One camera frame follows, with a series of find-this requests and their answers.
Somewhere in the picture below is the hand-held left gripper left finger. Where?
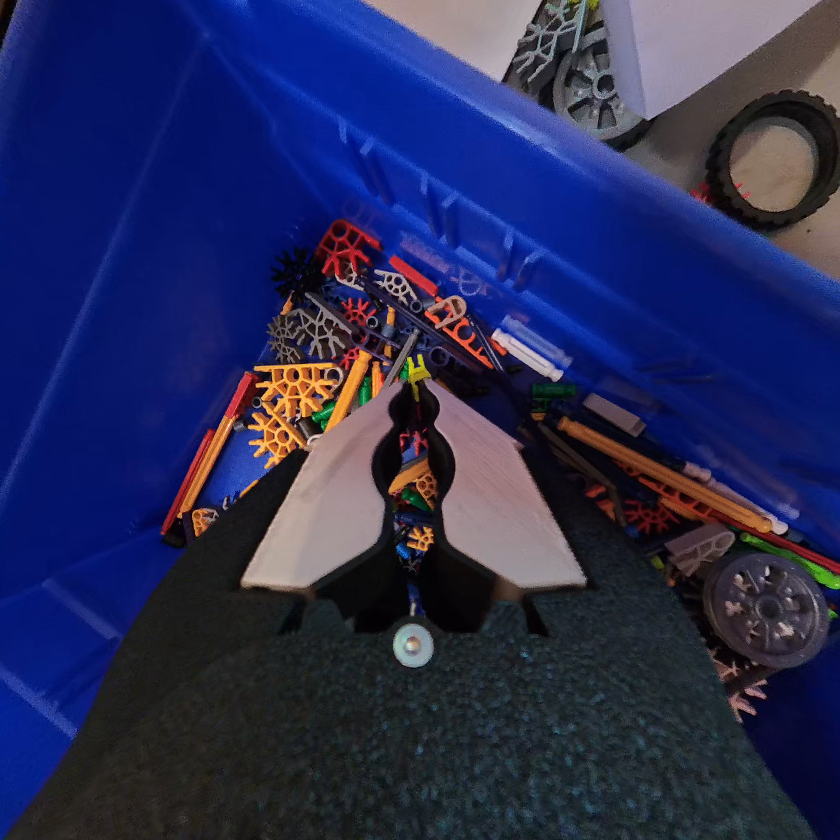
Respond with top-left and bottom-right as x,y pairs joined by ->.
241,382 -> 429,634

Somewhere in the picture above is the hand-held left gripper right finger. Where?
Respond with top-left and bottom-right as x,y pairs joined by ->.
420,379 -> 588,632

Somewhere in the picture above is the pile of colourful construction pieces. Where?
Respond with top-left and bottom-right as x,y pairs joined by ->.
161,220 -> 840,723

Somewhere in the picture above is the blue plastic bin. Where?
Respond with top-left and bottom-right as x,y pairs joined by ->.
0,0 -> 840,840

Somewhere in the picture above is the white plastic rod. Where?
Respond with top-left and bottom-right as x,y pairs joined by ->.
491,327 -> 567,383

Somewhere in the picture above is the black spiky round connector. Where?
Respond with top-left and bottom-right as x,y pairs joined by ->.
270,246 -> 322,296

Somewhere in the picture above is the large red fan connector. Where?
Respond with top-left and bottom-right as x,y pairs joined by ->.
314,220 -> 382,280

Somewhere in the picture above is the grey toy wheel hub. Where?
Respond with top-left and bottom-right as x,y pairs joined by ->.
702,550 -> 831,670

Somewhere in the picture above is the black rubber toy tyre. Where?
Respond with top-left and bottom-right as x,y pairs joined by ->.
705,90 -> 840,231

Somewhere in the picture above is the grey spoked wheel with tyre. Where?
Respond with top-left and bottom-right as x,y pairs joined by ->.
551,26 -> 651,152

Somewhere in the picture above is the grey toy connector assembly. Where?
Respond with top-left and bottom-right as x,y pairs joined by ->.
504,0 -> 605,89

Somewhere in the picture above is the white box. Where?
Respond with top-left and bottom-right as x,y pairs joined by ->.
600,0 -> 828,122

